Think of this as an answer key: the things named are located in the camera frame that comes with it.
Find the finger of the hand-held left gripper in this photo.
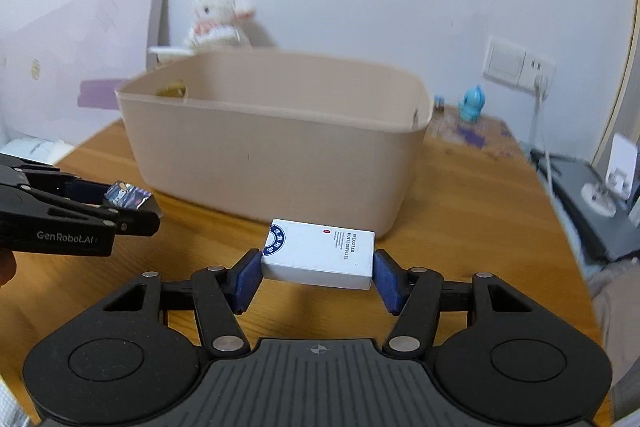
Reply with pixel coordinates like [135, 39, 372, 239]
[0, 187, 161, 238]
[0, 152, 108, 206]

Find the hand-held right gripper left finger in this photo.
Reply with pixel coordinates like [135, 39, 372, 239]
[100, 248, 263, 355]

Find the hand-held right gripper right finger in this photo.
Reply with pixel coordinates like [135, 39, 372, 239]
[372, 249, 538, 353]

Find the small shiny blue packet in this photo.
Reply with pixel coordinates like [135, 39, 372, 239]
[102, 180, 163, 218]

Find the white rectangular box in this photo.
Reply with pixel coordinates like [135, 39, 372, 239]
[260, 218, 376, 292]

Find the beige plastic storage bin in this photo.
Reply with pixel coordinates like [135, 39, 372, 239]
[115, 51, 435, 240]

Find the person's left hand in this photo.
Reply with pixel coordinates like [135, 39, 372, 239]
[0, 252, 17, 289]

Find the white pillow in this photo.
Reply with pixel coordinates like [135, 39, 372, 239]
[7, 137, 73, 165]

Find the white purple bed headboard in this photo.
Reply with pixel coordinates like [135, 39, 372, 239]
[0, 0, 170, 142]

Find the gold foil packet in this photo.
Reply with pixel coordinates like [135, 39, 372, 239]
[155, 79, 189, 100]

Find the blue toy figure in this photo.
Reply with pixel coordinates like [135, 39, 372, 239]
[458, 85, 486, 125]

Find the white plush sheep toy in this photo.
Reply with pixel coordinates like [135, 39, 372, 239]
[184, 0, 256, 50]

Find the grey cloth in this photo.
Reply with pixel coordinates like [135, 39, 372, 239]
[585, 257, 640, 413]

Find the white phone stand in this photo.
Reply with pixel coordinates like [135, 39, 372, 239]
[581, 133, 638, 218]

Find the white plug with cable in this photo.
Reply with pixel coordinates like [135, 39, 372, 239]
[532, 74, 558, 198]

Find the white wall switch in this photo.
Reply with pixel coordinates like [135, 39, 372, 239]
[482, 36, 527, 86]

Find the white wall socket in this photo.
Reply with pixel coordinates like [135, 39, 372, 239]
[520, 52, 556, 95]

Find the beige wooden shelf frame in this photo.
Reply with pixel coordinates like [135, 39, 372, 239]
[592, 7, 640, 228]

